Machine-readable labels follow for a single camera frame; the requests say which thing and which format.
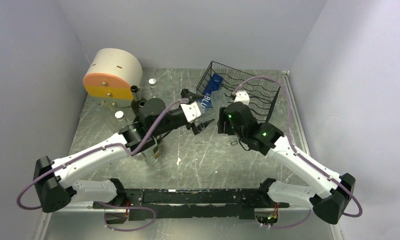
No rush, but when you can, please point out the blue square bottle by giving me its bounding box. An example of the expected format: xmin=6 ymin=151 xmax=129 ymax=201
xmin=197 ymin=73 xmax=224 ymax=109

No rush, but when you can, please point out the clear bottle gold cap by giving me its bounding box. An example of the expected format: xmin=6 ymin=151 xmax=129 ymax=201
xmin=141 ymin=137 xmax=161 ymax=165

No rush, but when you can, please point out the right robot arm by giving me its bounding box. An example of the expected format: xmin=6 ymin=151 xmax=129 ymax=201
xmin=217 ymin=102 xmax=356 ymax=225

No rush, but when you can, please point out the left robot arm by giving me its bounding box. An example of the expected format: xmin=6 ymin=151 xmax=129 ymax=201
xmin=34 ymin=88 xmax=204 ymax=213

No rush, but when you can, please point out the clear bottle silver cap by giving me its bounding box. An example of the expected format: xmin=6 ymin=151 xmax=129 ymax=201
xmin=199 ymin=90 xmax=228 ymax=116

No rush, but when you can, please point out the dark green wine bottle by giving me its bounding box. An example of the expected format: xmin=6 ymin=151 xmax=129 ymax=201
xmin=130 ymin=100 xmax=146 ymax=116

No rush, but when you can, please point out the dark bottle black neck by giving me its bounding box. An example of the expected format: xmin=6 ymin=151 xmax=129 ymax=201
xmin=130 ymin=85 xmax=141 ymax=102

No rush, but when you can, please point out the clear bottle white cap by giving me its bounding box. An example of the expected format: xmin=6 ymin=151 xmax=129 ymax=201
xmin=105 ymin=110 xmax=130 ymax=133

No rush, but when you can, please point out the cream and orange cylinder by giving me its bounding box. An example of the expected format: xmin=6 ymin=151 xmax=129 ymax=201
xmin=82 ymin=48 xmax=143 ymax=101

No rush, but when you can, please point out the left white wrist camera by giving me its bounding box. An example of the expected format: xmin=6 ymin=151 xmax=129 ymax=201
xmin=180 ymin=102 xmax=203 ymax=123

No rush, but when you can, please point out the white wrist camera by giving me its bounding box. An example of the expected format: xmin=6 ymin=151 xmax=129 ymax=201
xmin=180 ymin=102 xmax=203 ymax=123
xmin=233 ymin=90 xmax=250 ymax=106

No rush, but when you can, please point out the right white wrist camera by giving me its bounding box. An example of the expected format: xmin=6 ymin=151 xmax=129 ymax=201
xmin=233 ymin=90 xmax=250 ymax=106

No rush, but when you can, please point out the black wire wine rack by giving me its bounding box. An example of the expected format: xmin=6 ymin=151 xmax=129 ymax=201
xmin=195 ymin=60 xmax=282 ymax=124

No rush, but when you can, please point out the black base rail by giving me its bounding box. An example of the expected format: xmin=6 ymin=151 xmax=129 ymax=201
xmin=109 ymin=188 xmax=289 ymax=221

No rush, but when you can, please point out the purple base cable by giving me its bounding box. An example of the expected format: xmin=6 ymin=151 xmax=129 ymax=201
xmin=103 ymin=203 xmax=157 ymax=232

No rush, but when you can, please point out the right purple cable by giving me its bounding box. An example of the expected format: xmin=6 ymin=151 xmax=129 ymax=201
xmin=231 ymin=76 xmax=364 ymax=219

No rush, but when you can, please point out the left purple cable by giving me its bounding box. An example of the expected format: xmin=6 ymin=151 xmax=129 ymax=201
xmin=16 ymin=97 xmax=191 ymax=211

